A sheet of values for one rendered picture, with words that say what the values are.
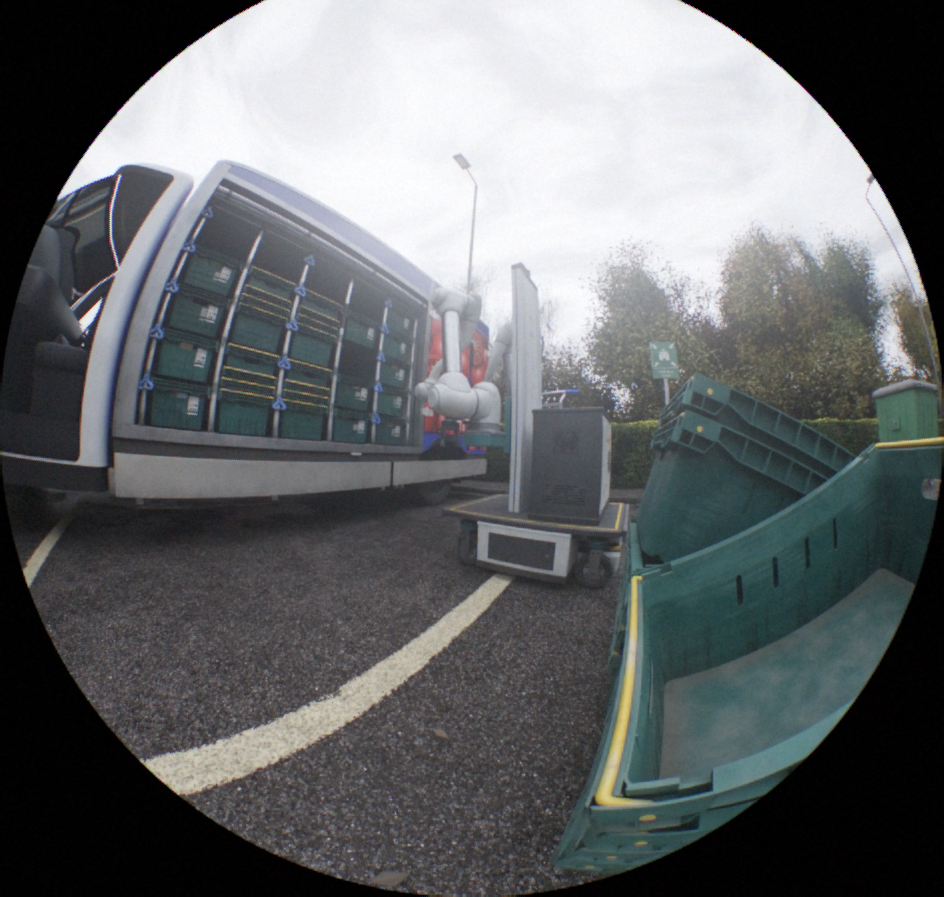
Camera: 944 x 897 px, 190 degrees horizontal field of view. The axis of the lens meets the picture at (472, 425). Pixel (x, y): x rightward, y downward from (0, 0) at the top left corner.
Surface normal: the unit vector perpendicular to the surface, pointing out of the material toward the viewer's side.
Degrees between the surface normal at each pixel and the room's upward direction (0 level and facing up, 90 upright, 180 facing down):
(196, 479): 90
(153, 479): 90
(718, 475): 93
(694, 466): 93
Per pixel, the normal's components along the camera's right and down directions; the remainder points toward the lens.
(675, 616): -0.52, -0.14
